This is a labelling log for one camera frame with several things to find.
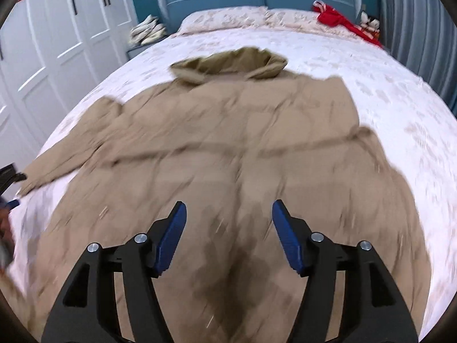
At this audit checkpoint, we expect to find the tan quilted coat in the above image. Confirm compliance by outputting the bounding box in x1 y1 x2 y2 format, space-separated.
1 47 431 342

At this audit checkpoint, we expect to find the folded cream clothes pile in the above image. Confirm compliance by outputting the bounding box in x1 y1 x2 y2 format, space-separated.
129 15 167 47

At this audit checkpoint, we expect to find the person left hand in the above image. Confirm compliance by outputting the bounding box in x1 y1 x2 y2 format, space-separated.
1 207 15 271

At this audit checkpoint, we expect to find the white wardrobe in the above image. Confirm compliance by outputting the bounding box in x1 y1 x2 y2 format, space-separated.
1 0 137 168

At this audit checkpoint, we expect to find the blue nightstand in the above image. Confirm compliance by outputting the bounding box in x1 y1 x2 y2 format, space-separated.
126 36 167 60

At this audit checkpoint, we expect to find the floral white bedspread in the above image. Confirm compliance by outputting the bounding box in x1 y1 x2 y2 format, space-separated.
1 29 456 336

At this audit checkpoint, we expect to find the plush toy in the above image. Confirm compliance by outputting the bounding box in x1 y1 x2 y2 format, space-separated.
359 11 380 39

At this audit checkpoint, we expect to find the grey blue curtain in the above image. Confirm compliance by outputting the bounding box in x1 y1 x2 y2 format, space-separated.
380 0 456 113

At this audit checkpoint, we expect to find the floral pillow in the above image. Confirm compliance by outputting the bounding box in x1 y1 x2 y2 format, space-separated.
265 9 359 40
176 6 267 36

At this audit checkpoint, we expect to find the red garment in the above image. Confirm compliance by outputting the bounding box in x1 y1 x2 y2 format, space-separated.
312 0 382 47

